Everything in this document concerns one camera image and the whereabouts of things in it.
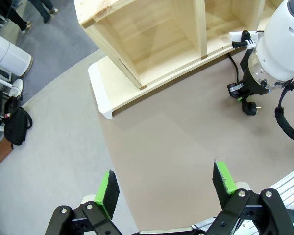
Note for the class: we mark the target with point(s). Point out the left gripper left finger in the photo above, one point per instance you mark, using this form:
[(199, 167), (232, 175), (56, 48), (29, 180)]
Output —
[(107, 193)]

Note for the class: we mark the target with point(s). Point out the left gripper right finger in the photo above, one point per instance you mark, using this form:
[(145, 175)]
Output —
[(223, 186)]

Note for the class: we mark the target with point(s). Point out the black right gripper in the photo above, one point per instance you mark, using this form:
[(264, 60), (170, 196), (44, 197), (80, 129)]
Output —
[(250, 80)]

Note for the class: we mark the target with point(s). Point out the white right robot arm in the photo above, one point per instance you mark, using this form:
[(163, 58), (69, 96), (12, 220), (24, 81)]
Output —
[(281, 41)]

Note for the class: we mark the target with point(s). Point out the wooden riser with white legs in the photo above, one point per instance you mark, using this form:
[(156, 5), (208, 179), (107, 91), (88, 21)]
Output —
[(112, 85)]

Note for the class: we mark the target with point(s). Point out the light wooden compartment shelf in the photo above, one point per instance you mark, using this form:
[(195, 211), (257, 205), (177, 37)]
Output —
[(149, 31)]

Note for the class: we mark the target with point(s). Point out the brown flat board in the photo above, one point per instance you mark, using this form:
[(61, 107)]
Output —
[(3, 151)]

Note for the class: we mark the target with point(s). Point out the black backpack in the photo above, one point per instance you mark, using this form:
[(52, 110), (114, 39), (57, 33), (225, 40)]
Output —
[(16, 127)]

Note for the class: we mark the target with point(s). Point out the white stand fixture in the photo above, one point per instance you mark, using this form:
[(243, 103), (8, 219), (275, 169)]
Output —
[(13, 88)]

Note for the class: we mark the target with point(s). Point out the white cylindrical air purifier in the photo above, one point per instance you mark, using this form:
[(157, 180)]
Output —
[(7, 55)]

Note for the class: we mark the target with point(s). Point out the person in red and blue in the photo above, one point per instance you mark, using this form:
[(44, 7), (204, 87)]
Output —
[(42, 9)]

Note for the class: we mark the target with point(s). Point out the person's legs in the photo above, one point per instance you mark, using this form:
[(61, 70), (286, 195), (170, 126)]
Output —
[(14, 14)]

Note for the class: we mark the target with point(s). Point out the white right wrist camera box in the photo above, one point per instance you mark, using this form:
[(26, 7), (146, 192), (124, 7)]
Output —
[(237, 36)]

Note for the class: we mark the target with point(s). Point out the aluminium table frame rail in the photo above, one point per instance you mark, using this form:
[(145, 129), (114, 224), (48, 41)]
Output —
[(291, 186)]

